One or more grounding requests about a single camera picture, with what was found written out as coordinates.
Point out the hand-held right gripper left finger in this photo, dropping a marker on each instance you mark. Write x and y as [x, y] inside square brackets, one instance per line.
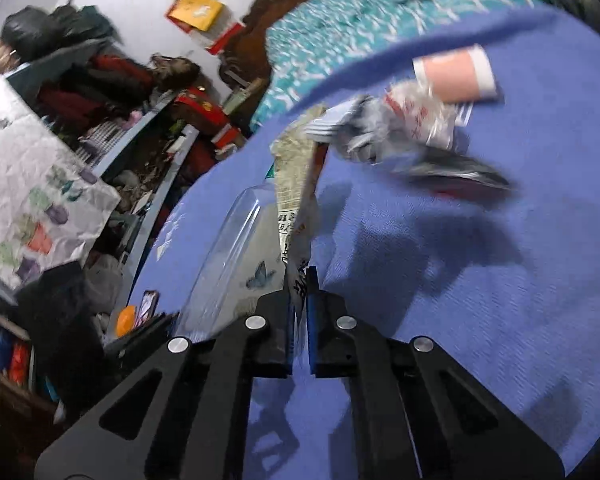
[275, 330]

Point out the red bags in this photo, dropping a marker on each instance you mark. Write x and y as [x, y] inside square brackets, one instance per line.
[110, 77]

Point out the red yellow wall calendar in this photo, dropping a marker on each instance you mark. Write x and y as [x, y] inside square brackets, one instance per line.
[195, 10]

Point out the brown handbag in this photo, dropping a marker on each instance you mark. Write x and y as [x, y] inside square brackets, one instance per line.
[175, 72]

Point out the clear printed plastic bag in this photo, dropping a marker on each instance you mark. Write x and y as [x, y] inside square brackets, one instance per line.
[230, 260]

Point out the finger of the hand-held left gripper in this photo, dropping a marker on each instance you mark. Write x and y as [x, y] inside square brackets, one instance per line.
[140, 335]

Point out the low wooden shelf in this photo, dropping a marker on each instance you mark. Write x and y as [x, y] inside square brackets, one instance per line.
[0, 355]

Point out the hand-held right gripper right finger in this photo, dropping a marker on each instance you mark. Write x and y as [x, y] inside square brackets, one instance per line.
[312, 310]

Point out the teal patterned bed cover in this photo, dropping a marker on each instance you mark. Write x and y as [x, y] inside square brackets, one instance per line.
[340, 25]

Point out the smartphone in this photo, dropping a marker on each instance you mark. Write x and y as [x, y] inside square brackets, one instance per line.
[147, 307]

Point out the grey metal shelf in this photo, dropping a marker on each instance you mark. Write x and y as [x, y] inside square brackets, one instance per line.
[130, 130]

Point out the orange round object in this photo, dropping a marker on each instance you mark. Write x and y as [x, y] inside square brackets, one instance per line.
[125, 321]

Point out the white plant print paper bag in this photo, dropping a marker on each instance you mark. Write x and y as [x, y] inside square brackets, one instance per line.
[25, 175]

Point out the carved wooden headboard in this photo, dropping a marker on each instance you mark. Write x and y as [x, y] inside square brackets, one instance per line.
[260, 45]

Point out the crumpled clear wrapper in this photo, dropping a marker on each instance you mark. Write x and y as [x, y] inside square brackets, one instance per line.
[420, 115]

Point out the red gift box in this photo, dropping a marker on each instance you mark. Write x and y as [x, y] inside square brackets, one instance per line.
[205, 110]

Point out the black white checked bag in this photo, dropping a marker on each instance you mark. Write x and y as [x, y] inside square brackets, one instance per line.
[105, 135]

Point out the black bags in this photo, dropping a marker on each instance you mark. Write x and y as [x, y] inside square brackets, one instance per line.
[40, 30]

